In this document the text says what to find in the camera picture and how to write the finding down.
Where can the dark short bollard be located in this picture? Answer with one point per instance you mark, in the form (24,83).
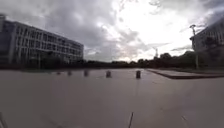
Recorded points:
(108,74)
(69,72)
(138,74)
(86,72)
(58,72)

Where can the grey paved plaza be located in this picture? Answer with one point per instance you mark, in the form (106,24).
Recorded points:
(100,100)

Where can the distant thin mast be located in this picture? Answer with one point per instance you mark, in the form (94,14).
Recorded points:
(156,52)

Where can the row of dark trees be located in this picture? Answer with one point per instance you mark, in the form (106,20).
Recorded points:
(166,61)

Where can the low raised paved platform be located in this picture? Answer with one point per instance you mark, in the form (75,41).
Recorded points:
(180,74)

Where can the grey multi-storey building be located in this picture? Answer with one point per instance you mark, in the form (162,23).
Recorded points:
(36,41)

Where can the tall lamp pole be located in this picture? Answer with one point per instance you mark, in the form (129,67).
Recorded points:
(196,50)

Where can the pale building with window rows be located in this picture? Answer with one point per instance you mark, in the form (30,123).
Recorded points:
(211,40)

